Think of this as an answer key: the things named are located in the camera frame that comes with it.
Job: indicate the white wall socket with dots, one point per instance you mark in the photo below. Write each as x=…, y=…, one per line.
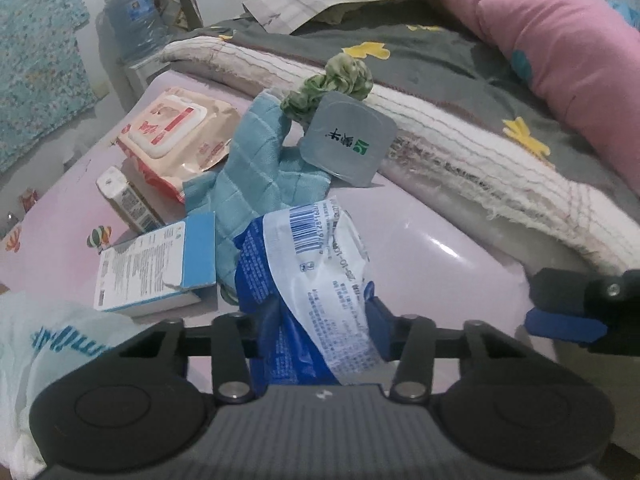
x=101, y=91

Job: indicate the green scrunchie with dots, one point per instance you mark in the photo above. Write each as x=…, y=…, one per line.
x=340, y=80

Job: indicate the blue white plastic package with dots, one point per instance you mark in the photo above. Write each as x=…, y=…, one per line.
x=320, y=280

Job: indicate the teal microfiber cloth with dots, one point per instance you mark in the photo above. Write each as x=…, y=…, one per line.
x=255, y=175

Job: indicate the small white brown box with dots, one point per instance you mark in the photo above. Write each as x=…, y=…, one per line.
x=127, y=200

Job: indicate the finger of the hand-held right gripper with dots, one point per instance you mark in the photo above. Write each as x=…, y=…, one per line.
x=565, y=325
x=565, y=292

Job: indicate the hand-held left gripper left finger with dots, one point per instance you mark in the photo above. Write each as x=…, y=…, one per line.
x=265, y=325

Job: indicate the pink wet wipes pack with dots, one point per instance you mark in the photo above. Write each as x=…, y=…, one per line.
x=170, y=135

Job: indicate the pink pillow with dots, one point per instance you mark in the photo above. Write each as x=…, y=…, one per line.
x=550, y=25

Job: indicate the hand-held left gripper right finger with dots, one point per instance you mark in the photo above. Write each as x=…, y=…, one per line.
x=380, y=320

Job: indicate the white plastic bag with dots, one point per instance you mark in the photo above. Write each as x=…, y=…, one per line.
x=30, y=350

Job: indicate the white water dispenser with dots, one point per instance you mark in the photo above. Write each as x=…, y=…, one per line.
x=137, y=75

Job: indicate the blue water bottle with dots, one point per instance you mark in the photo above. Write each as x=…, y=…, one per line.
x=137, y=20

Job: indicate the teal patterned wall cloth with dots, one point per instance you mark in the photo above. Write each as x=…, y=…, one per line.
x=40, y=60

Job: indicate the grey blanket with yellow stars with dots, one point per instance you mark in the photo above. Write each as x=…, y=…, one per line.
x=450, y=55

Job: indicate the white blue flat box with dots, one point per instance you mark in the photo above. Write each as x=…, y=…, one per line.
x=145, y=265

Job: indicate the grey square packet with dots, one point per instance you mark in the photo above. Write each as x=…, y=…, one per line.
x=345, y=140

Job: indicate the white ribbed blanket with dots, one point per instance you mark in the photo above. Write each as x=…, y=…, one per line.
x=475, y=150

